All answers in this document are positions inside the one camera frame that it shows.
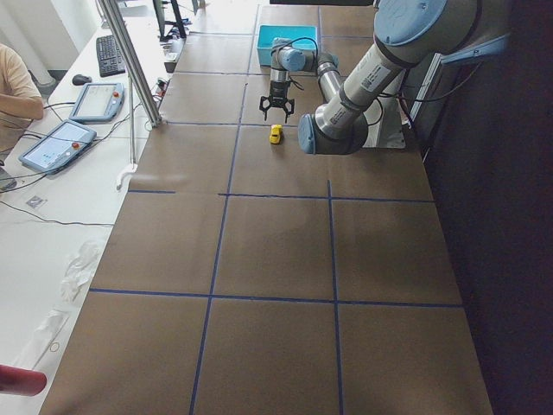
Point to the teach pendant far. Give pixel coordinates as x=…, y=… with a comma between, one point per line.
x=98, y=103

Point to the aluminium frame post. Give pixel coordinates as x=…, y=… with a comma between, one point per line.
x=142, y=53

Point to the black computer mouse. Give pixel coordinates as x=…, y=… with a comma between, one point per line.
x=81, y=79

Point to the teach pendant near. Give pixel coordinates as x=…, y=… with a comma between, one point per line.
x=62, y=145

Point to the light blue plastic bin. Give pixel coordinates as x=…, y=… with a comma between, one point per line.
x=304, y=37

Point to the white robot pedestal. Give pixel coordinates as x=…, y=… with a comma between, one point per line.
x=385, y=129

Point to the person in beige shirt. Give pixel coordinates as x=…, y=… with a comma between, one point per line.
x=21, y=101

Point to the red cylinder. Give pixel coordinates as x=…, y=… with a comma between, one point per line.
x=23, y=382

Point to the yellow beetle toy car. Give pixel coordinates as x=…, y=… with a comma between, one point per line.
x=276, y=134

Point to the black keyboard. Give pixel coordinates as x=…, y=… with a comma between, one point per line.
x=109, y=56

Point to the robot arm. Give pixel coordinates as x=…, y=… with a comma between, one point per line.
x=356, y=115
x=298, y=55

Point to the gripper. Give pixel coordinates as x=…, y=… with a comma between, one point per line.
x=276, y=90

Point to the teach pendant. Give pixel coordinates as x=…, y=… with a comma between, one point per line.
x=62, y=145
x=98, y=103

